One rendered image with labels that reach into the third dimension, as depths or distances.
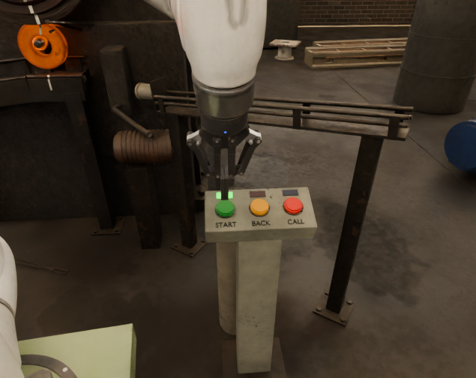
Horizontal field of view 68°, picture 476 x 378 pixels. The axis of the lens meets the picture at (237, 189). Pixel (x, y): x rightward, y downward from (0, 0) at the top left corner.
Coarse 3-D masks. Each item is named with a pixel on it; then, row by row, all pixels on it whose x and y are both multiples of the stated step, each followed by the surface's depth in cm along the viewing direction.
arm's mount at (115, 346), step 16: (64, 336) 72; (80, 336) 72; (96, 336) 72; (112, 336) 72; (128, 336) 72; (32, 352) 69; (48, 352) 69; (64, 352) 69; (80, 352) 69; (96, 352) 69; (112, 352) 69; (128, 352) 69; (32, 368) 66; (48, 368) 66; (64, 368) 66; (80, 368) 67; (96, 368) 67; (112, 368) 67; (128, 368) 67
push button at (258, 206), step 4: (256, 200) 77; (260, 200) 77; (264, 200) 77; (252, 204) 76; (256, 204) 76; (260, 204) 76; (264, 204) 76; (252, 208) 76; (256, 208) 76; (260, 208) 76; (264, 208) 76; (256, 212) 75; (260, 212) 75; (264, 212) 75
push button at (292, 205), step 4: (288, 200) 77; (292, 200) 77; (296, 200) 77; (300, 200) 78; (284, 204) 77; (288, 204) 77; (292, 204) 77; (296, 204) 77; (300, 204) 77; (288, 208) 76; (292, 208) 76; (296, 208) 76; (300, 208) 76; (292, 212) 76; (296, 212) 76
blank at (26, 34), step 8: (24, 32) 119; (32, 32) 119; (40, 32) 119; (48, 32) 119; (56, 32) 120; (24, 40) 120; (56, 40) 121; (64, 40) 123; (24, 48) 121; (32, 48) 122; (56, 48) 122; (64, 48) 122; (24, 56) 123; (32, 56) 123; (40, 56) 123; (48, 56) 123; (56, 56) 124; (64, 56) 124; (40, 64) 125; (48, 64) 125; (56, 64) 125
